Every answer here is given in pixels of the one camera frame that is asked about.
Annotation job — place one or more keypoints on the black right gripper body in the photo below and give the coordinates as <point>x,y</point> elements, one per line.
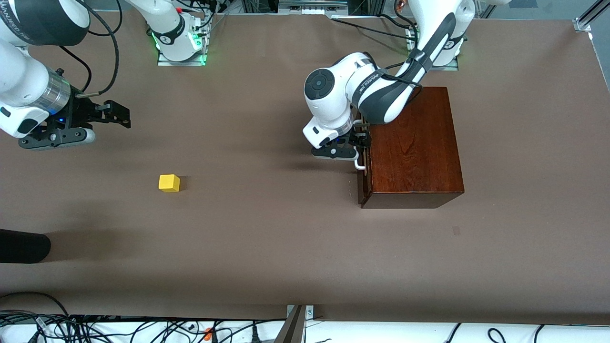
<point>82,114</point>

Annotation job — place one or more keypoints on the yellow cube block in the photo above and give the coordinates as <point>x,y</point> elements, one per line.
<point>169,183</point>

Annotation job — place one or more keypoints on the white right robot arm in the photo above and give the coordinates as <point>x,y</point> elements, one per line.
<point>19,76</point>

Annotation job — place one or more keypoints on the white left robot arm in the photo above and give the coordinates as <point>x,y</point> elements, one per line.
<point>333,105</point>

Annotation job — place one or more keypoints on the dark wooden drawer cabinet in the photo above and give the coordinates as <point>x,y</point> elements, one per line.
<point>419,152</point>

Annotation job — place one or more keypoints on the grey power strip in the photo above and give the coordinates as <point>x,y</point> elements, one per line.
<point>314,8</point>

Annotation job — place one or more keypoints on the table cover sheet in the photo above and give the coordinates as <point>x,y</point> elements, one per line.
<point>262,238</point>

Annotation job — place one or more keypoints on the black cylindrical object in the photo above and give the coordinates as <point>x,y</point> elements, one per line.
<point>24,245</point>

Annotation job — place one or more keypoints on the dark diagonal bar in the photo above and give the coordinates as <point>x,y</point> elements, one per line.
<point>293,328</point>

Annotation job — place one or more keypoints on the aluminium profile bar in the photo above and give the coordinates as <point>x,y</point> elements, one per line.
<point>582,24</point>

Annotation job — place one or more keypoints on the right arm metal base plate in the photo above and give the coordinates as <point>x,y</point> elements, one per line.
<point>167,62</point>

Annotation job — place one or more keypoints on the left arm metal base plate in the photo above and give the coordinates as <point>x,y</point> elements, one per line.
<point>452,66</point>

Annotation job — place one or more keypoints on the silver metal bracket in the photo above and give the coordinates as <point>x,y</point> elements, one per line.
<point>310,312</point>

